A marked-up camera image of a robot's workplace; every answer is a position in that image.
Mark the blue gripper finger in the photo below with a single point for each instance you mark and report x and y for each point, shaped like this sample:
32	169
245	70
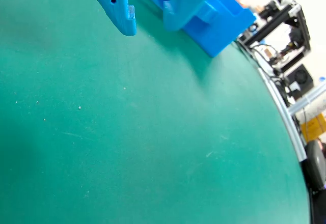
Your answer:
186	5
119	12

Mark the black fan box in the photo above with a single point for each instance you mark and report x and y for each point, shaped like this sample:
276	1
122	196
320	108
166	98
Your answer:
301	77

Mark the green cutting mat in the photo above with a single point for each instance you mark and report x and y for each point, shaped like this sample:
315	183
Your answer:
142	132

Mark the translucent plastic tube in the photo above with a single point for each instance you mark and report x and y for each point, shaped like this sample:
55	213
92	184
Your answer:
309	98

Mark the aluminium table edge strip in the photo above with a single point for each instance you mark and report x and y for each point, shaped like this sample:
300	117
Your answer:
293	129

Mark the yellow package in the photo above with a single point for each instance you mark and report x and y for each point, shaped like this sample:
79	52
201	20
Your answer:
314	127

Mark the black rounded object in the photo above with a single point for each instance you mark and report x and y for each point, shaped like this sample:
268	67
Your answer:
315	165

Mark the black frame machine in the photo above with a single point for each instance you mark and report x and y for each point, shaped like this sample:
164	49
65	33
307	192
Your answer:
277	17

